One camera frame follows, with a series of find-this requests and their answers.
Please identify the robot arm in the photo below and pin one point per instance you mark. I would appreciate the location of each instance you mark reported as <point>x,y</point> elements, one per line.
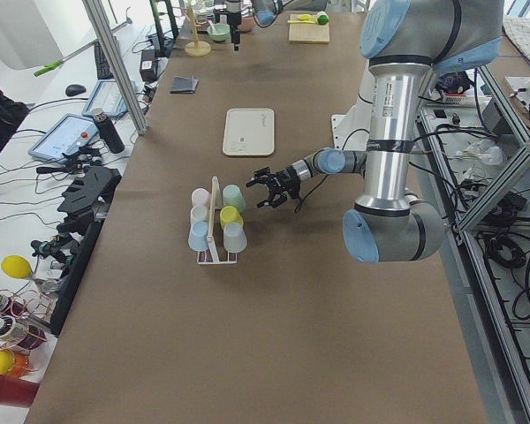
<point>402,42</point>

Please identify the green bowl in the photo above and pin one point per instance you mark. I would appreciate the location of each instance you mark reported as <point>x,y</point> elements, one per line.
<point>218,32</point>

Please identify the pink bowl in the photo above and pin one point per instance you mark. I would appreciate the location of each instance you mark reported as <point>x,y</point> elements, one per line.
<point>247,24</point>

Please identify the white cup rack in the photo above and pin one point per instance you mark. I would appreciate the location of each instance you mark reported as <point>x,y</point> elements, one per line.
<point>215,255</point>

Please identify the aluminium frame post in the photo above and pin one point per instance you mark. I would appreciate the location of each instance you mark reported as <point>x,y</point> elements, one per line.
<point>101,26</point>

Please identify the grey cup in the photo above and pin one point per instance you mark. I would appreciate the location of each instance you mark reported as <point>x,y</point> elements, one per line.
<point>234,238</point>

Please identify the red cylinder container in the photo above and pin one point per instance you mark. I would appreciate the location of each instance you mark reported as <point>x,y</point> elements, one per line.
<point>17,392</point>

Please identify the teach pendant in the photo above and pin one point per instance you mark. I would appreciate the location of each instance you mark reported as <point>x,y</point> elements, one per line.
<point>64,138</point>
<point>106,96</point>

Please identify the grey folded cloth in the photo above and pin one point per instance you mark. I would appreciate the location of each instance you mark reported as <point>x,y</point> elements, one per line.
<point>184,85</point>

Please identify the yellow plastic knife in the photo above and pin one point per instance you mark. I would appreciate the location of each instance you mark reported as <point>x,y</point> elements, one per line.
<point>302,18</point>

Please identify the wooden cutting board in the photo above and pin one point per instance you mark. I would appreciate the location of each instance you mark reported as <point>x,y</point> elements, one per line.
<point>308,33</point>

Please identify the blue cup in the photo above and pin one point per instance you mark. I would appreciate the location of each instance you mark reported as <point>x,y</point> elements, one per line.
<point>198,236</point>

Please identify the lower teach pendant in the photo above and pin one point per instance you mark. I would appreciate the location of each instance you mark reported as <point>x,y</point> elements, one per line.
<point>64,138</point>

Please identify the yellow cup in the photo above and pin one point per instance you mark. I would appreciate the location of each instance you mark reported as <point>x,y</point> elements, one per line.
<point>230,214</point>

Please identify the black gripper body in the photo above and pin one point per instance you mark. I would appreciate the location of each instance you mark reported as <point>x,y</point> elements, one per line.
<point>234,19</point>
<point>285,178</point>

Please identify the green cup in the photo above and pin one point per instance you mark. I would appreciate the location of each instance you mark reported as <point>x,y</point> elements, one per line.
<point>232,196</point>

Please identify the cream cup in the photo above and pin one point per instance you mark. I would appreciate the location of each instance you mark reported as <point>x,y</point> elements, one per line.
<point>199,213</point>

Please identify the upper teach pendant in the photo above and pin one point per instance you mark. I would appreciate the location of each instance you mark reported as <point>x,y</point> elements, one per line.
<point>106,96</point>

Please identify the black computer mouse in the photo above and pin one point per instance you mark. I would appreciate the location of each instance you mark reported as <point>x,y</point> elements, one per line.
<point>74,90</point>

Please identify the wooden cup stand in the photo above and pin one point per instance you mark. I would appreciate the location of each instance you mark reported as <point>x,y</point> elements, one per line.
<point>192,45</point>

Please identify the pink cup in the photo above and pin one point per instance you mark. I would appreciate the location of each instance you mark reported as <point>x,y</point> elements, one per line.
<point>200,197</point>

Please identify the black bottle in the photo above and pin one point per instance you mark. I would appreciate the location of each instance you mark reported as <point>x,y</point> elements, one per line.
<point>107,131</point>

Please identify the cream rabbit tray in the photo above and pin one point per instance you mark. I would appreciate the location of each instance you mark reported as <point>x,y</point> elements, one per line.
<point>249,132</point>

